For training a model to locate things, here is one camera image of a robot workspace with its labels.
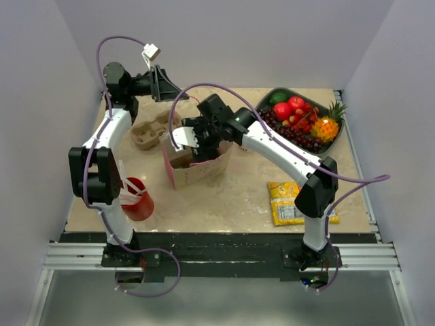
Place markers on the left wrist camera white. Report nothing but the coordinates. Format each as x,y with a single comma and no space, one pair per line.
149,53

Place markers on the cardboard cup carrier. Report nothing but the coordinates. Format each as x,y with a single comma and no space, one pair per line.
145,135

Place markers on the toy pineapple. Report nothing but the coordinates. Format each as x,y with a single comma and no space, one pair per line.
327,128

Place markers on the red straw holder cup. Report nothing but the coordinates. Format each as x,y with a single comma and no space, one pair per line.
145,206

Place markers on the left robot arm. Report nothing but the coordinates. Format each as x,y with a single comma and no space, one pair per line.
94,173

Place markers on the green lime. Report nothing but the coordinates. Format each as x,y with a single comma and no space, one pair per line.
278,97

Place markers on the red cherries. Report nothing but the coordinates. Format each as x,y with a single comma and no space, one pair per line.
302,119

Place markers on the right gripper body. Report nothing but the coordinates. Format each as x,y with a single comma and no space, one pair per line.
208,136

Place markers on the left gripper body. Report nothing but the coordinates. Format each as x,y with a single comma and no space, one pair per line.
154,83

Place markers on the yellow snack bag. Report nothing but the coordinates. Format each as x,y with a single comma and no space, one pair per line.
282,199

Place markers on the red apple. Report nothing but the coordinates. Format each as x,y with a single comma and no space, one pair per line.
296,102
282,111

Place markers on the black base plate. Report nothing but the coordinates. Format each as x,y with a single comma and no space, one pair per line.
214,255

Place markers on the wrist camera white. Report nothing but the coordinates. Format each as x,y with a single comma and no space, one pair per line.
149,53
184,137

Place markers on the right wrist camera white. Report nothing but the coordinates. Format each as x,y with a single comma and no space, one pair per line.
184,137

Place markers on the white wrapped straws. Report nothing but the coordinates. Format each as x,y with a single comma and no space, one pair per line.
130,194

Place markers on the brown paper bag pink handles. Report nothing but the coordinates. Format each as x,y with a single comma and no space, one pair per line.
179,165

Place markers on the grey fruit tray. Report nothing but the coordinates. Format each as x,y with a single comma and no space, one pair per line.
264,104

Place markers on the dark red grapes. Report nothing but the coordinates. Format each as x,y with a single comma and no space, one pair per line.
302,140

